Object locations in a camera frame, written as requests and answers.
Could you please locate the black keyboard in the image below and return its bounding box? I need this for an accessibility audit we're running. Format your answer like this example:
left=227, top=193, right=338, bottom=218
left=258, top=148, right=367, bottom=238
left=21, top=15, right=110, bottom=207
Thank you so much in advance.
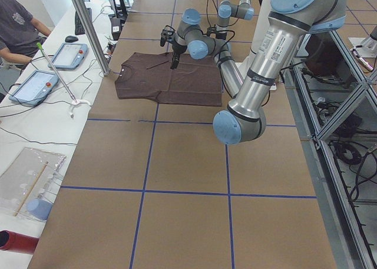
left=74, top=8, right=92, bottom=35

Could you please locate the white camera mast base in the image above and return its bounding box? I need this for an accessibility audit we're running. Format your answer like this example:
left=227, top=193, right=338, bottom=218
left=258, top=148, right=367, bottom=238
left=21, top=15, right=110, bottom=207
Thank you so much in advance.
left=238, top=0, right=271, bottom=78

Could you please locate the wooden stick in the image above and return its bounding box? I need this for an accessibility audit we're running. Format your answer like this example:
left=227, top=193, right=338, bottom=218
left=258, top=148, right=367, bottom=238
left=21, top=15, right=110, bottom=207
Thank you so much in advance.
left=13, top=161, right=48, bottom=217

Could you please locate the blue teach pendant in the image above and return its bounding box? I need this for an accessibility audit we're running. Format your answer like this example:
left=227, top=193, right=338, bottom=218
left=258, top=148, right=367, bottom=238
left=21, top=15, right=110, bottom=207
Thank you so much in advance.
left=51, top=42, right=88, bottom=70
left=8, top=70, right=59, bottom=107

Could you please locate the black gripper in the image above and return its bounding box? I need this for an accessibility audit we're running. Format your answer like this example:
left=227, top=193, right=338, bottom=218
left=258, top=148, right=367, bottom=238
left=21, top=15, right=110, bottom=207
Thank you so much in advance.
left=206, top=26, right=228, bottom=40
left=160, top=25, right=187, bottom=69

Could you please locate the metal reacher stick green tip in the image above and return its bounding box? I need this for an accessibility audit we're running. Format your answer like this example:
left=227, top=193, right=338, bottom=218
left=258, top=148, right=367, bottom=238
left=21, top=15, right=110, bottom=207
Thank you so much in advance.
left=37, top=42, right=91, bottom=119

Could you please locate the aluminium frame post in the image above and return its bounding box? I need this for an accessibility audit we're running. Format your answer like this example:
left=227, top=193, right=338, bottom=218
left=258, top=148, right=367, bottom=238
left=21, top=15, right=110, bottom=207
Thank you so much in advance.
left=72, top=0, right=110, bottom=76

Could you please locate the clear plastic bag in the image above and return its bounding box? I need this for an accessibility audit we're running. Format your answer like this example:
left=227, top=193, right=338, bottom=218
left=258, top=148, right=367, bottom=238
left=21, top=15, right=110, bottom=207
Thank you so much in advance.
left=1, top=147, right=66, bottom=221

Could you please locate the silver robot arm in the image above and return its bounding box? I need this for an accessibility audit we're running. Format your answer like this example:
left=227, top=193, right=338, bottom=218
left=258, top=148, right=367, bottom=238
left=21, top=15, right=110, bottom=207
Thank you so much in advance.
left=160, top=0, right=347, bottom=145
left=206, top=0, right=254, bottom=40

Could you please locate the blue plastic cup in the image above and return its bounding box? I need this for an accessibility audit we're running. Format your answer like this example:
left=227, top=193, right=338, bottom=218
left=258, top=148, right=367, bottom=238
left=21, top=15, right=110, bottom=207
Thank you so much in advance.
left=27, top=199, right=53, bottom=221

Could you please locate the near blue teach pendant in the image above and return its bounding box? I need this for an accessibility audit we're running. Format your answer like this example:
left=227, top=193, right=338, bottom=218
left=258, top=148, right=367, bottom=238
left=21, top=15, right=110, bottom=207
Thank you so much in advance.
left=8, top=70, right=59, bottom=107

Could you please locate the seated person grey shirt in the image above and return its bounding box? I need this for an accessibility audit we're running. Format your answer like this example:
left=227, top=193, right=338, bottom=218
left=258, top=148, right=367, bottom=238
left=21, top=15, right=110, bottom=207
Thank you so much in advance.
left=1, top=0, right=52, bottom=65

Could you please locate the red cylinder tube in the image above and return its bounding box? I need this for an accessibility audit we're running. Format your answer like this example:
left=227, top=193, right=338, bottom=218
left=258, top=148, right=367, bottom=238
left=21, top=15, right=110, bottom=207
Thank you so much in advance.
left=1, top=230, right=39, bottom=254

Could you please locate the far blue teach pendant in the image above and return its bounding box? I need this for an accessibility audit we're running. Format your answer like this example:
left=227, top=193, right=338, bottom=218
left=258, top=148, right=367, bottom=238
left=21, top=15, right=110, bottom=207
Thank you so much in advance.
left=51, top=42, right=88, bottom=70

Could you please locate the black computer mouse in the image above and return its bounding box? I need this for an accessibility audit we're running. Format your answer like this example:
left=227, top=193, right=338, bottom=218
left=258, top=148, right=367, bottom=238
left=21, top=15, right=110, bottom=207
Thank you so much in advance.
left=65, top=35, right=78, bottom=43

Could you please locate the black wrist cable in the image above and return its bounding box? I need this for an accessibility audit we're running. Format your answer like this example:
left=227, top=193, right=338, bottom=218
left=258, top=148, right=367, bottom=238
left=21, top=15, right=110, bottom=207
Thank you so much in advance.
left=163, top=24, right=275, bottom=107
left=206, top=0, right=220, bottom=28

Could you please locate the dark brown t-shirt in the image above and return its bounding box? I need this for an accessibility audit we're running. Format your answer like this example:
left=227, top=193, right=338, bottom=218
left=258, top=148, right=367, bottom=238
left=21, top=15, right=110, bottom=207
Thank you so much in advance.
left=115, top=52, right=222, bottom=107

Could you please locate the black power adapter box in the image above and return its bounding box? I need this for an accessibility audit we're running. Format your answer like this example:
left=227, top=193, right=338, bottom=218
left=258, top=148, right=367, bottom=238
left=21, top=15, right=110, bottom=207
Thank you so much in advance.
left=110, top=17, right=122, bottom=41

